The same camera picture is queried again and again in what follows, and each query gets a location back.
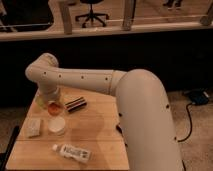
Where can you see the black office chair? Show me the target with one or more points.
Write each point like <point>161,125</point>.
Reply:
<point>91,15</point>

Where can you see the wooden railing post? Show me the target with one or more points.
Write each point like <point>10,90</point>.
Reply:
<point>129,12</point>
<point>66,18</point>

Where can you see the beige sponge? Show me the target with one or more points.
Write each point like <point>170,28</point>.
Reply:
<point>33,127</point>

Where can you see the wooden railing post left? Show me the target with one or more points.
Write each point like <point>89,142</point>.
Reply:
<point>66,18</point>

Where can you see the wooden railing post middle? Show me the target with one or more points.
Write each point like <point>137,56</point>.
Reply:
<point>129,12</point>

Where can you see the black and white tube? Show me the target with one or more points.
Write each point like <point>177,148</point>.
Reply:
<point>118,128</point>

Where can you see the black power adapter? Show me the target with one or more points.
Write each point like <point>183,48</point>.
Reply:
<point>199,97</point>

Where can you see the black striped box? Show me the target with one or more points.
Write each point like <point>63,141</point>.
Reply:
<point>75,104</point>

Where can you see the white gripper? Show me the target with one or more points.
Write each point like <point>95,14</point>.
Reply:
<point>50,95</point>

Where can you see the green plastic cup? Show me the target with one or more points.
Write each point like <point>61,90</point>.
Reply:
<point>40,102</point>

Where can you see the clear plastic bottle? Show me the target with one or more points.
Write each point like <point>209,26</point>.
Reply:
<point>70,151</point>

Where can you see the orange apple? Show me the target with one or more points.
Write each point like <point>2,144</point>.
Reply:
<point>54,109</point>

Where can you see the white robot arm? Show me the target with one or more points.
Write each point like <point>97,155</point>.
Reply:
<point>141,100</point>

